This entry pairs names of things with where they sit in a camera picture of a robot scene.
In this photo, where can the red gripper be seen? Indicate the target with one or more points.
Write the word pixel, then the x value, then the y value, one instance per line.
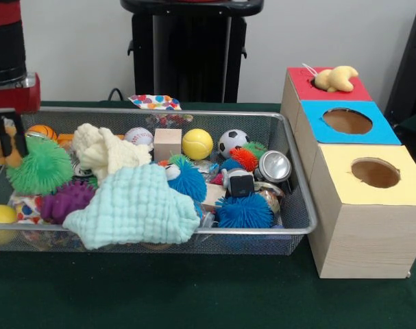
pixel 19 99

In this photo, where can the tan plush bear toy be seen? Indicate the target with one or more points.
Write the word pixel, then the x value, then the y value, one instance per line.
pixel 13 159

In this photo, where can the green spiky toy with eyes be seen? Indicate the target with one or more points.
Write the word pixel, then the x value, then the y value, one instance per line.
pixel 43 168

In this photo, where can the cream knitted cloth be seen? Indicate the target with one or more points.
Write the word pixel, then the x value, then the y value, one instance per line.
pixel 105 150

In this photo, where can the mint green knitted cloth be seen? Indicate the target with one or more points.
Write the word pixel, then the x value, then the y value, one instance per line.
pixel 135 205

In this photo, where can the colourful polka dot cloth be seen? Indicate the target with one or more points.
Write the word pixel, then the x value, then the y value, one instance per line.
pixel 153 101

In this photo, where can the yellow plush toy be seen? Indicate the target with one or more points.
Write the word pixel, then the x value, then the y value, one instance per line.
pixel 338 79

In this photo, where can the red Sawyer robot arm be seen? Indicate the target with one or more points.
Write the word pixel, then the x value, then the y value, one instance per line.
pixel 5 44

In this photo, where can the wooden box with three holes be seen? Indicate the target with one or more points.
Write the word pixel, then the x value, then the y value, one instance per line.
pixel 365 240

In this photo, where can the small orange basketball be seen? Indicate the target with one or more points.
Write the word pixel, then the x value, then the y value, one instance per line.
pixel 41 132

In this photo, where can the purple spiky toy with eyes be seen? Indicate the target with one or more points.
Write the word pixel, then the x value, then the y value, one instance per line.
pixel 67 204

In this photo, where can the blue spiky toy with eyes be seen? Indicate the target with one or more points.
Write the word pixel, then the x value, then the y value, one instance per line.
pixel 188 181

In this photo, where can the plain yellow ball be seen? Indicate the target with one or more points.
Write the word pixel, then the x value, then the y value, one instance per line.
pixel 197 144

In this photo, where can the small soccer ball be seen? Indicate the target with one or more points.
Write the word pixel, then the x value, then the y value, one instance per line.
pixel 233 142

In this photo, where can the dark green table cloth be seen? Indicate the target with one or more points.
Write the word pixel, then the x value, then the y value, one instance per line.
pixel 194 291

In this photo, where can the blue spiky ball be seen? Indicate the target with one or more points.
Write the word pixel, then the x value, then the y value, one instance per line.
pixel 245 212

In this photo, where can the silver crushed can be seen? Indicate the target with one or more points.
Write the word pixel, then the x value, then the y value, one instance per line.
pixel 272 166

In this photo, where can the black chair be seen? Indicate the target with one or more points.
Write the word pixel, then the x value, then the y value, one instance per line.
pixel 410 68

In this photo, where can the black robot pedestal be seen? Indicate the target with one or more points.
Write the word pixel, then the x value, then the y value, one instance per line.
pixel 194 51

